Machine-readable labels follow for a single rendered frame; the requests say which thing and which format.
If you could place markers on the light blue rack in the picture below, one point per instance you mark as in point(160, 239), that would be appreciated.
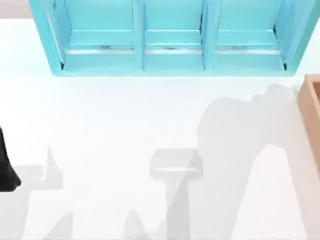
point(172, 62)

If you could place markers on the salmon-coloured shallow box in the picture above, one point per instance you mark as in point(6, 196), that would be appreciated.
point(308, 105)

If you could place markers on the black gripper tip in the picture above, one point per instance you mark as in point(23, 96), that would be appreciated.
point(6, 172)

